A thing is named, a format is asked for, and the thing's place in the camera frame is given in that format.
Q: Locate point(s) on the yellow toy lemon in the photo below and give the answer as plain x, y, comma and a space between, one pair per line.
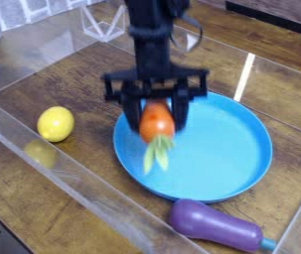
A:
55, 124

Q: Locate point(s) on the orange toy carrot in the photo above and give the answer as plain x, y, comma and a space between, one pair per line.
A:
157, 131

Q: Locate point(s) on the blue plastic plate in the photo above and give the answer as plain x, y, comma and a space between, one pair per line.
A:
221, 155

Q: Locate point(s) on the purple toy eggplant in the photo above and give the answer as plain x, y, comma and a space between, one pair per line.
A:
201, 222

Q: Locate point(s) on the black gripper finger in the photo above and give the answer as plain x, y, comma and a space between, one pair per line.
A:
180, 109
133, 111

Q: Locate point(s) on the clear acrylic enclosure wall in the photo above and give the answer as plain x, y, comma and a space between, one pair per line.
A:
69, 202

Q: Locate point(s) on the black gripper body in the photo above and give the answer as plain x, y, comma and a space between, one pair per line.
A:
180, 80

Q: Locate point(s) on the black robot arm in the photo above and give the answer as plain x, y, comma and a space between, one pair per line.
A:
152, 23

